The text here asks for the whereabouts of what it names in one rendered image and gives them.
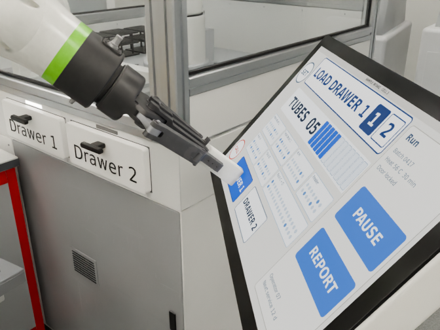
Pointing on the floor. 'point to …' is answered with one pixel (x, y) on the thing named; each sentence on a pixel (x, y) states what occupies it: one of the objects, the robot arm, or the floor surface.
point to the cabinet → (120, 252)
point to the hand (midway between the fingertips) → (220, 164)
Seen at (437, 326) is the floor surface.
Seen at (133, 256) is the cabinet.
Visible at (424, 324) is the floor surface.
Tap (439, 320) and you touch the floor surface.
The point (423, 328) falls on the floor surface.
